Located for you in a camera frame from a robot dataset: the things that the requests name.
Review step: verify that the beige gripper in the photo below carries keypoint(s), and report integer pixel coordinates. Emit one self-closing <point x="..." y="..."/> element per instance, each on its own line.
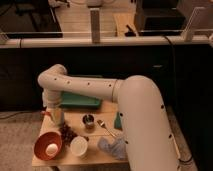
<point x="57" y="116"/>

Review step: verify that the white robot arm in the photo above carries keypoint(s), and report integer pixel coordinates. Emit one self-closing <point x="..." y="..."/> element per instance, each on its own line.
<point x="138" y="98"/>

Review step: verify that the small metal cup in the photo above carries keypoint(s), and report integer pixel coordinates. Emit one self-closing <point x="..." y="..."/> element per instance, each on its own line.
<point x="88" y="121"/>

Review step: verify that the white plastic cup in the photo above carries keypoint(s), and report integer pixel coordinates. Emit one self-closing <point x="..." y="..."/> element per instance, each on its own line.
<point x="79" y="146"/>

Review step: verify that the green tray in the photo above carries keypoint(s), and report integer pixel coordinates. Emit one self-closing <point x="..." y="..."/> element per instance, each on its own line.
<point x="71" y="100"/>

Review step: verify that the dark red grapes bunch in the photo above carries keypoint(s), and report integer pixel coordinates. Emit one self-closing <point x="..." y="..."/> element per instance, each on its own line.
<point x="67" y="134"/>

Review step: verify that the orange bowl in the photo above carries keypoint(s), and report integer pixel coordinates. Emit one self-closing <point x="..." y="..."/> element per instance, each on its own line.
<point x="43" y="141"/>

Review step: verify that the white egg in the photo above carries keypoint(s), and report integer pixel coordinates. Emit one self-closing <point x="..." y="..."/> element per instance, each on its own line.
<point x="51" y="149"/>

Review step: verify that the small wooden table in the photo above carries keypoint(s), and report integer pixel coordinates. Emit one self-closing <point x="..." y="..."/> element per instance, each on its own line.
<point x="96" y="140"/>

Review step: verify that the metal fork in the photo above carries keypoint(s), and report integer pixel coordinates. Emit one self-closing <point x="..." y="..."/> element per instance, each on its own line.
<point x="103" y="125"/>

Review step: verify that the green sponge block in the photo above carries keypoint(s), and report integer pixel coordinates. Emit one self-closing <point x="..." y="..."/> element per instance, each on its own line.
<point x="117" y="122"/>

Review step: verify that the blue grey cloth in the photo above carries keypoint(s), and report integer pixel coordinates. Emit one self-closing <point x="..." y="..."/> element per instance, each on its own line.
<point x="115" y="149"/>

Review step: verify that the black box on desk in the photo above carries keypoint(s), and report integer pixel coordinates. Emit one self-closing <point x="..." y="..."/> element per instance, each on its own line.
<point x="158" y="15"/>

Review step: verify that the white horizontal rail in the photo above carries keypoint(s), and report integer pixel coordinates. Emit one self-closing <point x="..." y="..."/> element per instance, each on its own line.
<point x="105" y="41"/>

